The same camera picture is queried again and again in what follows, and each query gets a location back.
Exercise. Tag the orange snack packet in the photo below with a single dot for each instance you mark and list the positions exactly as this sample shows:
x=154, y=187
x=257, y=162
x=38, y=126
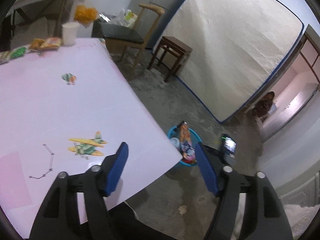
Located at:
x=50, y=43

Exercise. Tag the small crumpled colourful wrapper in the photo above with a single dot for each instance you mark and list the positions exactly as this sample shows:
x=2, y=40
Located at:
x=69, y=78

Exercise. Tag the orange snack bag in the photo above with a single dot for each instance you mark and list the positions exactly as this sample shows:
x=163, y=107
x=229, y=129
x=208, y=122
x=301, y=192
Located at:
x=186, y=148

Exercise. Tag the green snack packet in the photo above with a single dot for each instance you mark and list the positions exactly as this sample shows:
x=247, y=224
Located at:
x=6, y=56

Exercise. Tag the blue mesh trash basket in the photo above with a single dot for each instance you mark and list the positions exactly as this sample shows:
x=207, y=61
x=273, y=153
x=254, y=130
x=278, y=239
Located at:
x=173, y=135

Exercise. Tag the paper scrap on floor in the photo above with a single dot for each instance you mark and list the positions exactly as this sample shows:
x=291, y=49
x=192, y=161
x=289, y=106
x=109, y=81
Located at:
x=182, y=210

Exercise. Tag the orange plastic bag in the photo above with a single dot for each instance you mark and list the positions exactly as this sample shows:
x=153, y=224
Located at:
x=84, y=15

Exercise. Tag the dark wooden stool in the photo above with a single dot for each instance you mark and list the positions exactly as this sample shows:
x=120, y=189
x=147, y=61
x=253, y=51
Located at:
x=176, y=48

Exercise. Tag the white paper cup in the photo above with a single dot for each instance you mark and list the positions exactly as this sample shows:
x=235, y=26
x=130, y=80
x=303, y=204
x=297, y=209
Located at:
x=69, y=32

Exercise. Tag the white mattress with blue trim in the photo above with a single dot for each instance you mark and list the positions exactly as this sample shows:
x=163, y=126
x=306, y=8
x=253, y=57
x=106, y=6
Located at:
x=237, y=45

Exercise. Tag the light wooden chair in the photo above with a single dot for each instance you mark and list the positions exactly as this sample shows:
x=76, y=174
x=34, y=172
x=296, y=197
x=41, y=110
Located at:
x=128, y=37

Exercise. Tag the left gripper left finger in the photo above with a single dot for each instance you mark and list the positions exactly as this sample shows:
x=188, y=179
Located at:
x=112, y=167

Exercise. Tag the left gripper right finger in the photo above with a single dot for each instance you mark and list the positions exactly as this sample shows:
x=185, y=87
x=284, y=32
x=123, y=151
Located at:
x=210, y=165

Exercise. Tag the person in doorway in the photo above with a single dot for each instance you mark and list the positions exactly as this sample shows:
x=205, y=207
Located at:
x=264, y=105

